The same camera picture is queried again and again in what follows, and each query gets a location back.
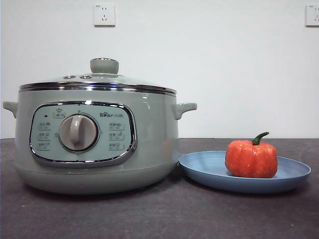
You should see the glass lid with green knob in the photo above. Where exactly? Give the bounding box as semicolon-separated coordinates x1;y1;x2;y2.
19;57;177;96

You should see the orange toy pumpkin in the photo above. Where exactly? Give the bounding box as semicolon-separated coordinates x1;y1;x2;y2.
225;131;279;179

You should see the pale green electric steamer pot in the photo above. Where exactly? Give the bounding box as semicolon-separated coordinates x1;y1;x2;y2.
2;87;198;196

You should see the blue plate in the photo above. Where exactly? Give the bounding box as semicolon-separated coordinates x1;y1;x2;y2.
178;150;312;195

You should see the white wall socket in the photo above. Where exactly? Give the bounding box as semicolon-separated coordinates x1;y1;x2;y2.
305;4;319;27
94;2;116;28

